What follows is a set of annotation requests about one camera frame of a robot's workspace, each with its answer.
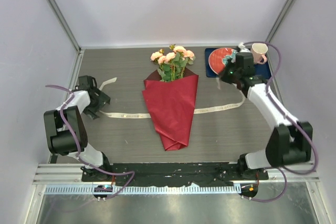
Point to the red and teal plate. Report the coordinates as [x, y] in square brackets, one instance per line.
[219, 58]

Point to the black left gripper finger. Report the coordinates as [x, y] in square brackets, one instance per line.
[91, 113]
[102, 98]

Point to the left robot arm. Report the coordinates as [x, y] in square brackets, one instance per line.
[65, 130]

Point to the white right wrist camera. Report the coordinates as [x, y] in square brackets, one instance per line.
[242, 48]

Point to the cream ribbon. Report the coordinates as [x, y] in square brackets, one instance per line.
[212, 109]

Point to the aluminium front rail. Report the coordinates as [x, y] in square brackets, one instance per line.
[65, 179]

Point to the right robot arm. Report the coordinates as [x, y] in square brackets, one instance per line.
[290, 140]

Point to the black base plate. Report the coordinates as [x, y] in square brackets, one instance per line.
[174, 174]

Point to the pink mug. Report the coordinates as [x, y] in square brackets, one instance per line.
[259, 51]

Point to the blue tray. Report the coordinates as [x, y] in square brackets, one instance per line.
[260, 69]

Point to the dark red wrapping paper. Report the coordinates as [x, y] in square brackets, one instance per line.
[171, 107]

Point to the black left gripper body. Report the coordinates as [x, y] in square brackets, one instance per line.
[93, 104]

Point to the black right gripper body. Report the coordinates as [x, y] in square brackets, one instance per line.
[238, 74]

